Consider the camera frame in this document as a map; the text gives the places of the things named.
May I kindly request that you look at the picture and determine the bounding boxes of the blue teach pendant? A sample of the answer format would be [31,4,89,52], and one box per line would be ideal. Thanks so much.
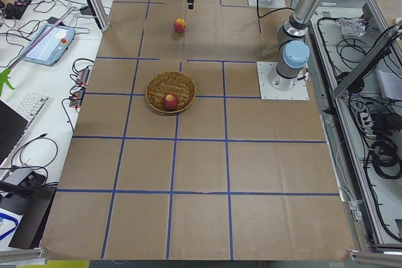
[23,25,75,66]

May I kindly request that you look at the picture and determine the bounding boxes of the woven wicker basket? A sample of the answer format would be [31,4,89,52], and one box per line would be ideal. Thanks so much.
[145,71,196,115]

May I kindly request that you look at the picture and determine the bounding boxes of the black laptop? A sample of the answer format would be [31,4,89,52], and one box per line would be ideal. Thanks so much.
[0,101,28,163]

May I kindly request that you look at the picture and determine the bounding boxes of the white keyboard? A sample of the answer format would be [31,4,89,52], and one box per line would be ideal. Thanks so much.
[16,92,50,130]

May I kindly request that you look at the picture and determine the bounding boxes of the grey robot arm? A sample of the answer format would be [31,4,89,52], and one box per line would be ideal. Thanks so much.
[268,0,320,92]

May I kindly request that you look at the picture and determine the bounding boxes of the green tipped grabber stick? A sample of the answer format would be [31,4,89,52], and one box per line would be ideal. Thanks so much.
[1,6,76,92]

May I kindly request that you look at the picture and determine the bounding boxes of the red apple in basket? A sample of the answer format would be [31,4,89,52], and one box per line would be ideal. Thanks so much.
[162,93,179,111]

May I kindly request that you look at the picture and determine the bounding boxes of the red yellow apple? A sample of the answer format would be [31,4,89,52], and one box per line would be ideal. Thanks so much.
[173,18,186,33]

